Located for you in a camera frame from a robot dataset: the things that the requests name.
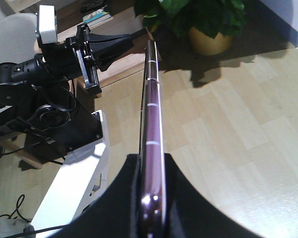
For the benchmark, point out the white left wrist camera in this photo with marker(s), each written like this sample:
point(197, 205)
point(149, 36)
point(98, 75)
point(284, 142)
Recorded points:
point(47, 24)

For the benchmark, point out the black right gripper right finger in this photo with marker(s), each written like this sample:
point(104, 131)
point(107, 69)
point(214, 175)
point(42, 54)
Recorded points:
point(190, 215)

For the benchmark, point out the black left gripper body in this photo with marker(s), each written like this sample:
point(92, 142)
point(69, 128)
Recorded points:
point(72, 59)

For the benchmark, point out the white chair back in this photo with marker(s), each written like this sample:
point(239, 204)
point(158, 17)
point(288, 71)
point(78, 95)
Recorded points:
point(18, 41)

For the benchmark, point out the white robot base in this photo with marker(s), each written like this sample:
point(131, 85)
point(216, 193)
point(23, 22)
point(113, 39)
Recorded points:
point(80, 181)

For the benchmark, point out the stacked books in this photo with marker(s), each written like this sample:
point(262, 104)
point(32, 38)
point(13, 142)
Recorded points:
point(96, 17)

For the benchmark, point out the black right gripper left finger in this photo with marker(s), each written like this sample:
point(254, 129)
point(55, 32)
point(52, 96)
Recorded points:
point(114, 214)

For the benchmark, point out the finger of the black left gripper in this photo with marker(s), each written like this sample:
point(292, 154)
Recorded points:
point(105, 60)
point(113, 44)

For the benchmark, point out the yellow plant pot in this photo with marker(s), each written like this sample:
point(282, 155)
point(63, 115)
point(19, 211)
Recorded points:
point(207, 46)

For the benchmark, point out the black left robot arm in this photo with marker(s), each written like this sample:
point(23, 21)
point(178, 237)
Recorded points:
point(15, 106)

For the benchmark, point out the green potted plant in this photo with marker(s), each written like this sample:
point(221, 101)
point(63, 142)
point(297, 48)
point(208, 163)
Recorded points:
point(210, 17)

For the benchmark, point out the black foldable smartphone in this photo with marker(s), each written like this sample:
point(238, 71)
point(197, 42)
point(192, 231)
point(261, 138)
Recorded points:
point(152, 206)

